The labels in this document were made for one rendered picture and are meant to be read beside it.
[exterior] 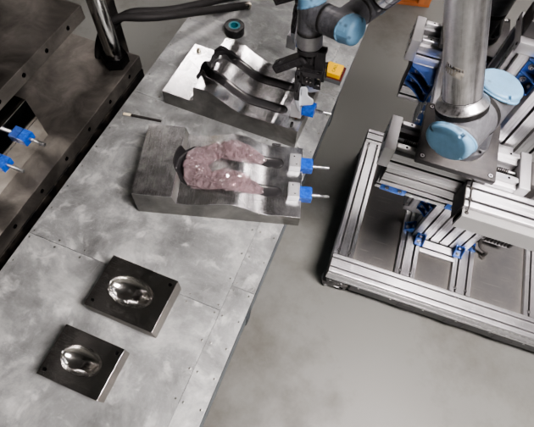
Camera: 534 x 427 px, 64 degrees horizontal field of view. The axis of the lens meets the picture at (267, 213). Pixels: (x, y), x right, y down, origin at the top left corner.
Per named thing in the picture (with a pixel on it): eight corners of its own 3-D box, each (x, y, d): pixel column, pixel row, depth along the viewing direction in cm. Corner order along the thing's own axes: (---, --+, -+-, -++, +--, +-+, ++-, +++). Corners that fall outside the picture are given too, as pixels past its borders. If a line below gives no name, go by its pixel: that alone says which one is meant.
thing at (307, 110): (332, 116, 141) (334, 102, 137) (328, 125, 138) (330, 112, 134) (295, 107, 144) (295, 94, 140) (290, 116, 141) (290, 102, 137)
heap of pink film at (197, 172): (267, 152, 139) (269, 137, 132) (263, 200, 130) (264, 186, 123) (187, 145, 138) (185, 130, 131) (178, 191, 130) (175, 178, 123)
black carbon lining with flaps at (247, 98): (299, 88, 151) (303, 68, 143) (283, 121, 144) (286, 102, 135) (210, 59, 155) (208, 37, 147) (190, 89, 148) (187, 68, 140)
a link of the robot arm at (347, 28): (377, 5, 107) (342, -9, 112) (349, 25, 103) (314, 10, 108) (373, 34, 113) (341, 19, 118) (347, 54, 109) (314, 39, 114)
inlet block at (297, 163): (327, 166, 141) (330, 157, 136) (327, 179, 139) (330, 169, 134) (288, 163, 141) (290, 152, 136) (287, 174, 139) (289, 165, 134)
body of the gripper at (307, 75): (319, 92, 128) (322, 56, 119) (292, 87, 130) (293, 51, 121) (326, 78, 132) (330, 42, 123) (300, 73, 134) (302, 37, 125)
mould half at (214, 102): (317, 96, 159) (324, 69, 147) (294, 147, 147) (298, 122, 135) (196, 56, 165) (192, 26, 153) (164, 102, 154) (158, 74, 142)
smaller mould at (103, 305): (181, 289, 122) (178, 280, 116) (156, 338, 115) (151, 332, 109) (119, 263, 124) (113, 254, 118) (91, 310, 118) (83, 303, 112)
